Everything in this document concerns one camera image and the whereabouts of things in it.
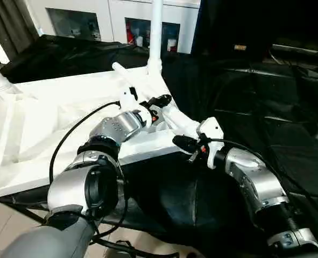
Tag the white plastic table top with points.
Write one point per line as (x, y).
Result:
(29, 118)

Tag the white cabinet with glass doors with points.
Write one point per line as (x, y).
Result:
(113, 16)

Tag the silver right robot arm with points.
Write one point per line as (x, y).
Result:
(255, 177)

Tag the small yellow label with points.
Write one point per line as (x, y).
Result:
(239, 47)

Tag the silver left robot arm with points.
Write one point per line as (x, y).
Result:
(113, 129)

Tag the black mat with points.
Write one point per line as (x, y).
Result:
(245, 97)

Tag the grey window curtain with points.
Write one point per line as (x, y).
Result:
(8, 24)

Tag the white cup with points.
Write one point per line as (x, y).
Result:
(139, 40)
(172, 44)

